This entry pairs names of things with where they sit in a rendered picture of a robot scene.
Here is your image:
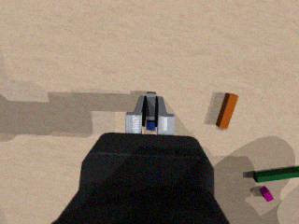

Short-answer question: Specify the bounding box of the grey rod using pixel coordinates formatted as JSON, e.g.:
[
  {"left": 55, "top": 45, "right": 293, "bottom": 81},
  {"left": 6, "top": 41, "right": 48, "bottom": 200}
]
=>
[{"left": 146, "top": 91, "right": 156, "bottom": 120}]

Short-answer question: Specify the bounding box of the orange rod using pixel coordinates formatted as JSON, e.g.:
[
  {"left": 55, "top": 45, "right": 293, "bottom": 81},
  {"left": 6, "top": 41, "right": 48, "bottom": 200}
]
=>
[{"left": 216, "top": 92, "right": 238, "bottom": 129}]

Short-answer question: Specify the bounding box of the dark green rod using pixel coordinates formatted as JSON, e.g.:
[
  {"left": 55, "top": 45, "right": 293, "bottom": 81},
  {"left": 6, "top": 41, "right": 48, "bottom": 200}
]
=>
[{"left": 252, "top": 166, "right": 299, "bottom": 183}]

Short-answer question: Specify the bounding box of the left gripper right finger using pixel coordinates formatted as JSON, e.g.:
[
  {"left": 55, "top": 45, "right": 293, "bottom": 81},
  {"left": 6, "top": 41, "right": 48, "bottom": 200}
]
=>
[{"left": 155, "top": 96, "right": 175, "bottom": 135}]

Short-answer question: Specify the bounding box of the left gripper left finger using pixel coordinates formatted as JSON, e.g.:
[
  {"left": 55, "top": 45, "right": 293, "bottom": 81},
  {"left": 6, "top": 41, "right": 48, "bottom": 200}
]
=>
[{"left": 125, "top": 95, "right": 147, "bottom": 133}]

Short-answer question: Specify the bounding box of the small magenta block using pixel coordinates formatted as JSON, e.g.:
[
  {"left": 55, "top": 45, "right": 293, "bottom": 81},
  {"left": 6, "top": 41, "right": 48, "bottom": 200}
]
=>
[{"left": 259, "top": 186, "right": 274, "bottom": 202}]

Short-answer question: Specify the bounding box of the small blue block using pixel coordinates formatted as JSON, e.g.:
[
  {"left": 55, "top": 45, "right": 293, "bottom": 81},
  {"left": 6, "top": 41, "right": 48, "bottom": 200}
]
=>
[{"left": 146, "top": 119, "right": 155, "bottom": 131}]

